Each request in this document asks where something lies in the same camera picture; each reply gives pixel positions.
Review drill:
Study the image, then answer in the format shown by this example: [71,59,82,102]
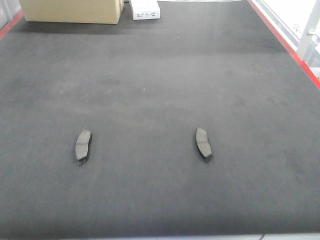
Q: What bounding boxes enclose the white labelled box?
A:
[129,0,161,21]

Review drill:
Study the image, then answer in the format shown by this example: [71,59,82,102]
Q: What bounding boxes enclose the grey brake pad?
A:
[194,127,214,164]
[75,129,92,166]

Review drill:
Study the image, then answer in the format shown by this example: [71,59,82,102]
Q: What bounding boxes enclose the grey conveyor side post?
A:
[296,0,320,65]

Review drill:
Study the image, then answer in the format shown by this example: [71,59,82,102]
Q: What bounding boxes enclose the cardboard box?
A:
[19,0,124,25]

